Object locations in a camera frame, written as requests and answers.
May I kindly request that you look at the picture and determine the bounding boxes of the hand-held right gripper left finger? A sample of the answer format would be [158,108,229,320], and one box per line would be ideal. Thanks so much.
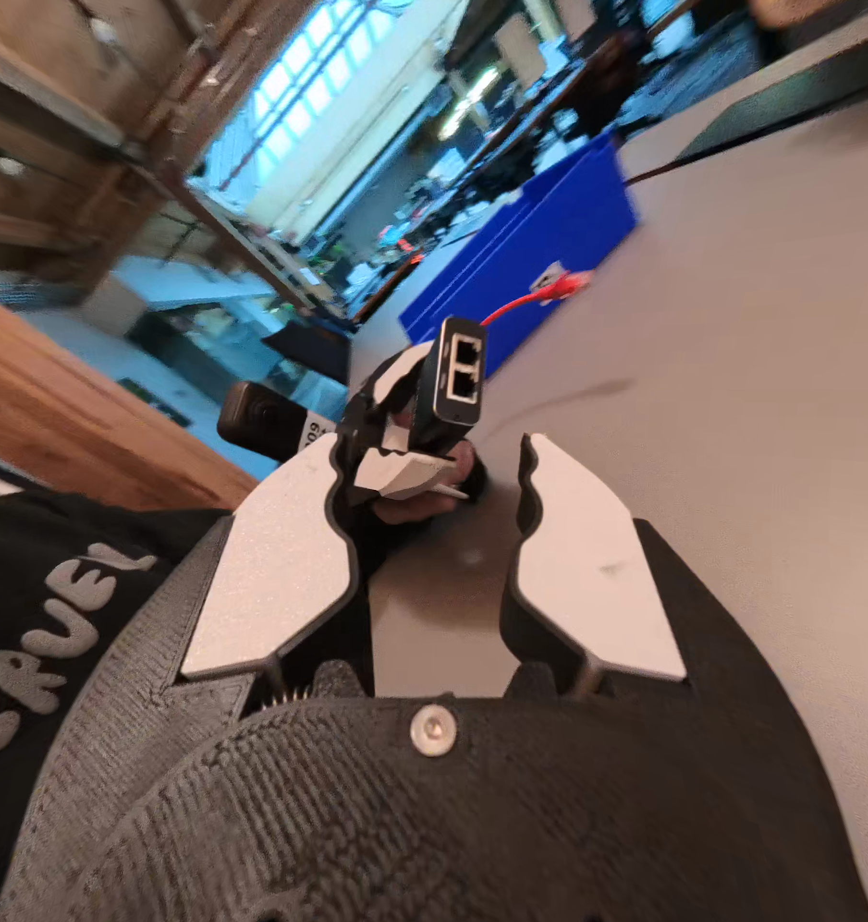
[180,432,363,681]

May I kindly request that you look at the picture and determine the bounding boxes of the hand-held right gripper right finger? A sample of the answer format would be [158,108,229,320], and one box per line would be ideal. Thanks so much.
[500,432,688,684]

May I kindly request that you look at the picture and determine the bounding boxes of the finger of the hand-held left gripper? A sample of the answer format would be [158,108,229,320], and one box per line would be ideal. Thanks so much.
[370,343,436,409]
[352,447,472,504]

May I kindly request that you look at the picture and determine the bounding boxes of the black network splitter box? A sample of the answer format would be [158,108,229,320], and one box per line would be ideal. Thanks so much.
[414,315,489,453]

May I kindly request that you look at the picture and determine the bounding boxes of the red network cable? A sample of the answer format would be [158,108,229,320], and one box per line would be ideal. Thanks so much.
[479,268,593,327]

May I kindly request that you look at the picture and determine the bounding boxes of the blue plastic bin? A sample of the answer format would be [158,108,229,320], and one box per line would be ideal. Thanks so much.
[398,132,638,379]

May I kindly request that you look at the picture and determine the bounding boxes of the grey desk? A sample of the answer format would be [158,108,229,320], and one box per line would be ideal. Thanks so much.
[347,75,868,922]

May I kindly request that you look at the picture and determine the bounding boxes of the person's left hand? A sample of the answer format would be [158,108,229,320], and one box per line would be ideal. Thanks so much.
[370,407,478,527]

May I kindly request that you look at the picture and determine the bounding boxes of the person's black hoodie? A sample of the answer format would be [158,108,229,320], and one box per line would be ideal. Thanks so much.
[0,447,233,922]

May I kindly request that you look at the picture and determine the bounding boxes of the wooden support post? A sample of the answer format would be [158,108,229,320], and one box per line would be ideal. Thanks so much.
[0,288,258,512]

